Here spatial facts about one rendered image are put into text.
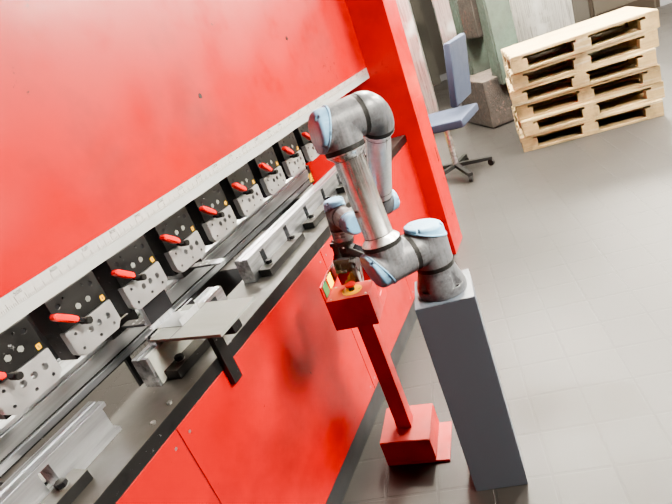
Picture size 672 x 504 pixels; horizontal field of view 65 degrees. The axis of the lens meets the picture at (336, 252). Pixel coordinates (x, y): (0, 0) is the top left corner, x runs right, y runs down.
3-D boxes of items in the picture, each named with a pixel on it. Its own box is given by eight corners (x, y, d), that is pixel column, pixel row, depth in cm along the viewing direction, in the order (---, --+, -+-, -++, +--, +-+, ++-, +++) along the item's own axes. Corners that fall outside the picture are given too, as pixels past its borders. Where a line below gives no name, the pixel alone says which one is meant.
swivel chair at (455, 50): (493, 154, 518) (464, 31, 475) (502, 174, 460) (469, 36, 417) (425, 173, 537) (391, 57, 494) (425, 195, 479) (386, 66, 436)
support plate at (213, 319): (221, 337, 137) (220, 334, 136) (150, 343, 149) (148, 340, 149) (255, 299, 151) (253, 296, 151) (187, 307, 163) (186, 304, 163)
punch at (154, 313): (155, 331, 152) (139, 303, 148) (150, 331, 153) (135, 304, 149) (176, 311, 160) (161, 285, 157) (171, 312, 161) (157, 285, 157)
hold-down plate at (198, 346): (181, 379, 148) (177, 370, 147) (168, 379, 151) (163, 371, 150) (236, 317, 172) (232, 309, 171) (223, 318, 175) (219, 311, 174)
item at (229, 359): (260, 383, 151) (229, 322, 143) (221, 384, 158) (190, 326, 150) (267, 374, 154) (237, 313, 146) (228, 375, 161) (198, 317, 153)
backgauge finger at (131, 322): (148, 337, 154) (140, 323, 153) (90, 342, 167) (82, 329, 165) (173, 313, 164) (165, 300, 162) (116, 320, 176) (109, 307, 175)
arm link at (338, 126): (428, 273, 152) (360, 89, 137) (384, 296, 148) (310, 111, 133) (409, 265, 163) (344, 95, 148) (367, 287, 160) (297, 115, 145)
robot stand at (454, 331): (518, 445, 198) (468, 268, 169) (528, 484, 182) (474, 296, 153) (471, 452, 202) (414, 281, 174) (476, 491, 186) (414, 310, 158)
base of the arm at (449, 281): (464, 271, 168) (456, 244, 165) (469, 294, 155) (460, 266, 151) (418, 282, 172) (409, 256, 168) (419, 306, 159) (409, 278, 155)
